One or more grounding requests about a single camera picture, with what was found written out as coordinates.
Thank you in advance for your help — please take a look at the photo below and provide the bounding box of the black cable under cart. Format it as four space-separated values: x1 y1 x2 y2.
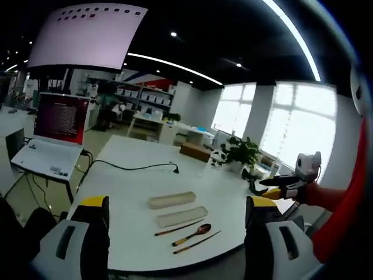
23 171 59 216

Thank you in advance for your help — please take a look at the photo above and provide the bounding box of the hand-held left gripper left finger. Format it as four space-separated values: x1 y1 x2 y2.
30 195 111 280

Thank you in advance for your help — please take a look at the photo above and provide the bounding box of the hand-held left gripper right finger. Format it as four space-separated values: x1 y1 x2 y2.
244 195 315 280

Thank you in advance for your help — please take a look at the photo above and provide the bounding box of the large projection screen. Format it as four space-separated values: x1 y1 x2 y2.
26 2 149 71

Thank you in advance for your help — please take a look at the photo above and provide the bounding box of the beige cutlery case tray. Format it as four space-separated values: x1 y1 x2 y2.
156 205 209 228

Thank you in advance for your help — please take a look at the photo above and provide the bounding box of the storage shelf with white bins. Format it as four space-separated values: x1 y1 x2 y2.
115 81 175 117

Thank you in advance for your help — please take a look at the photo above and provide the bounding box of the beige cutlery case lid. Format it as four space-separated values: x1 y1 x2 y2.
147 191 197 209

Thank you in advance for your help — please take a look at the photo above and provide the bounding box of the dark wooden chopstick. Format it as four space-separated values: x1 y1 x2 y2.
173 230 222 255
154 219 205 236

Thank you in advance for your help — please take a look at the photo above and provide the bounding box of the black power cable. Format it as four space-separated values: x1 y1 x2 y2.
76 150 180 193

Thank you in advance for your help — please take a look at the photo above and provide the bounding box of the dark wooden spoon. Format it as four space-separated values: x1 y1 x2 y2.
171 223 212 247

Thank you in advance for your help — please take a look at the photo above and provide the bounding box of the brown cardboard box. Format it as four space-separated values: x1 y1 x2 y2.
179 142 212 163

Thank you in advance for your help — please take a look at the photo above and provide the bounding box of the computer monitor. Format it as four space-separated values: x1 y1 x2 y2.
33 92 91 146

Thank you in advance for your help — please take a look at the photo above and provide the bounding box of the green potted plant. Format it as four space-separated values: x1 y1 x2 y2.
210 135 263 179

